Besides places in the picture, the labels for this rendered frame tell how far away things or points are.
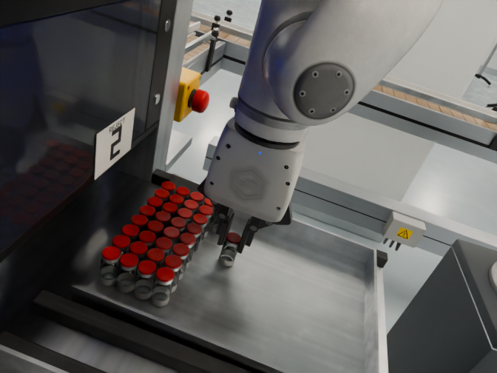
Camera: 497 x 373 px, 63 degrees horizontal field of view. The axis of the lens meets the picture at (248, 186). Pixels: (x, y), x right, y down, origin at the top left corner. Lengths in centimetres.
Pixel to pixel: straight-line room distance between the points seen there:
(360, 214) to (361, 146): 59
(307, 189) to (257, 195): 106
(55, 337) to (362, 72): 39
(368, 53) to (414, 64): 165
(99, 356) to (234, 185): 23
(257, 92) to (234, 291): 26
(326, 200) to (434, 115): 47
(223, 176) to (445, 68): 161
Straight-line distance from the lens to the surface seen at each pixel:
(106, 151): 49
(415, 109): 137
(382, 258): 67
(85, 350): 47
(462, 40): 197
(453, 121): 140
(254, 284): 56
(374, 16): 31
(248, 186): 45
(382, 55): 32
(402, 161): 212
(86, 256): 56
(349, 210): 155
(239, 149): 44
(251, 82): 40
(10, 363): 45
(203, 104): 70
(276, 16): 38
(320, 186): 151
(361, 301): 61
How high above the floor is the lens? 128
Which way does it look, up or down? 33 degrees down
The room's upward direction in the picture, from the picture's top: 17 degrees clockwise
